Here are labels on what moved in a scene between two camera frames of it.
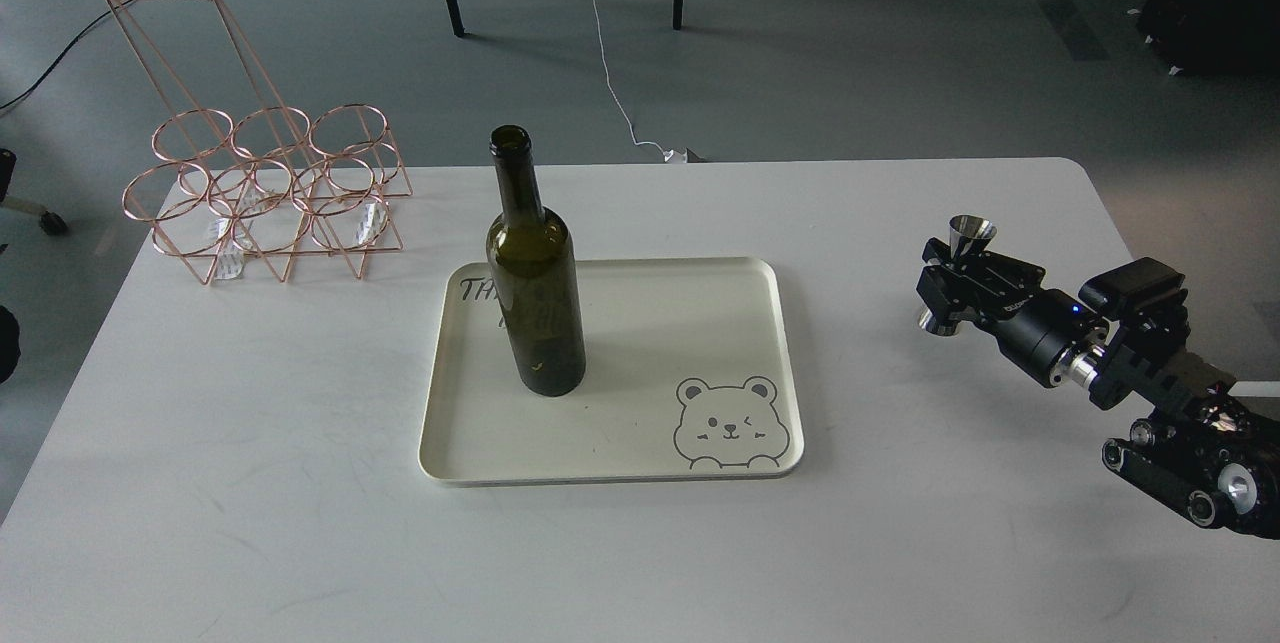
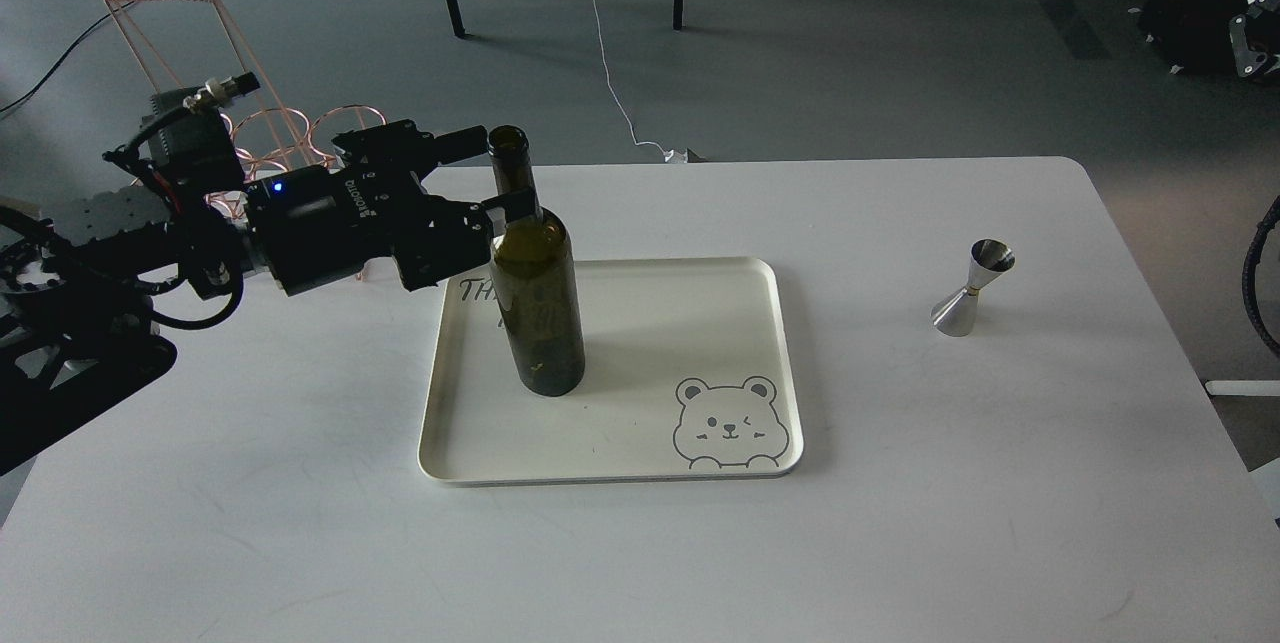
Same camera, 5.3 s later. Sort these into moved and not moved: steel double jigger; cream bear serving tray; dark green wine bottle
Moved: steel double jigger
Not moved: dark green wine bottle; cream bear serving tray
